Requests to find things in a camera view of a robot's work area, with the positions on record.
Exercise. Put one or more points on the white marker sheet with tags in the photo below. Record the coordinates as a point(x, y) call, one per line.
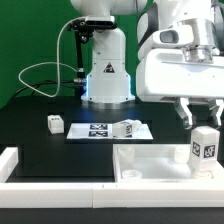
point(104, 131)

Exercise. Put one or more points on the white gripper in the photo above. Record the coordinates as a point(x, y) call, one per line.
point(163, 75)

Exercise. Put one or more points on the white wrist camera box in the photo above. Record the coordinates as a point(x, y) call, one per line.
point(177, 37)

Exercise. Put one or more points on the black camera on stand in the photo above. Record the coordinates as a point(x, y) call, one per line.
point(100, 22)

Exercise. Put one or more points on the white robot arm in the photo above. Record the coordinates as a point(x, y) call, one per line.
point(112, 78)

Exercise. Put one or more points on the white U-shaped obstacle fence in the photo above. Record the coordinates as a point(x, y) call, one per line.
point(197, 193)

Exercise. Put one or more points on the black camera stand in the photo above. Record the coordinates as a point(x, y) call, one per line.
point(80, 60)

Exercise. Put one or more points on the white square tabletop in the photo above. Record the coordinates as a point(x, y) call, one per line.
point(145, 163)

